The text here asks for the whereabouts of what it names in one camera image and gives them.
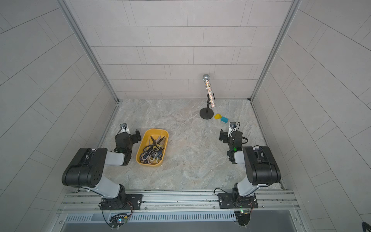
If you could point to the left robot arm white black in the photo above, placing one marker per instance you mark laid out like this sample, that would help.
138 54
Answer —
86 168

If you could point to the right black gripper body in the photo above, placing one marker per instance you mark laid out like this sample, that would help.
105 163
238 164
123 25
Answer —
223 136

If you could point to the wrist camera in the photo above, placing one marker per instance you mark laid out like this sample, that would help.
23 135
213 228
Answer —
232 128
123 128

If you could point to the left circuit board with wires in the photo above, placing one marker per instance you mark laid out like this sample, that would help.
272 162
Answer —
118 220

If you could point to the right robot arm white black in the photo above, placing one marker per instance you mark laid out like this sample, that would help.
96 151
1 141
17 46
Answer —
261 169

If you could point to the glitter microphone with silver head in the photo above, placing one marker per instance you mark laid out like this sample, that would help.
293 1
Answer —
206 79

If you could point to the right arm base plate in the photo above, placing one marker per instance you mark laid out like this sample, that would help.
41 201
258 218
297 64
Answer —
228 201

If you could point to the aluminium mounting rail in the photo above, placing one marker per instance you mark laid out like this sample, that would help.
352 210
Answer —
179 201

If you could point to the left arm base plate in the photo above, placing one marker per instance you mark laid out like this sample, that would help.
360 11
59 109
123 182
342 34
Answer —
129 202

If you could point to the yellow plastic storage box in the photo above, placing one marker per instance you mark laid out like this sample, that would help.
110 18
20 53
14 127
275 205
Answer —
146 140

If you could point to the right circuit board with wires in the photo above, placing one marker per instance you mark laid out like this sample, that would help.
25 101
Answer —
243 215

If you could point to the blue handled scissors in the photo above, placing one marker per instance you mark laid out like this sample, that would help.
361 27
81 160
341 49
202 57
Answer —
151 159

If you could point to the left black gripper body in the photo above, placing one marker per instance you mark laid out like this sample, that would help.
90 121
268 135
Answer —
135 137

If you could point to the yellow handled black scissors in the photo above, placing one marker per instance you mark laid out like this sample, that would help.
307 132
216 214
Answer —
157 144

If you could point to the teal small block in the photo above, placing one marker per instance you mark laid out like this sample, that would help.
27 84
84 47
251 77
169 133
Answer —
224 119

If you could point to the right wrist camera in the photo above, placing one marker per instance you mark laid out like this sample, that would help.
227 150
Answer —
232 128

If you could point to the circuit board with wires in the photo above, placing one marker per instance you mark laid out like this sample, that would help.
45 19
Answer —
243 215
118 220

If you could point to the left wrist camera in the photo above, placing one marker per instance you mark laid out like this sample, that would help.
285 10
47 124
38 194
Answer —
123 128

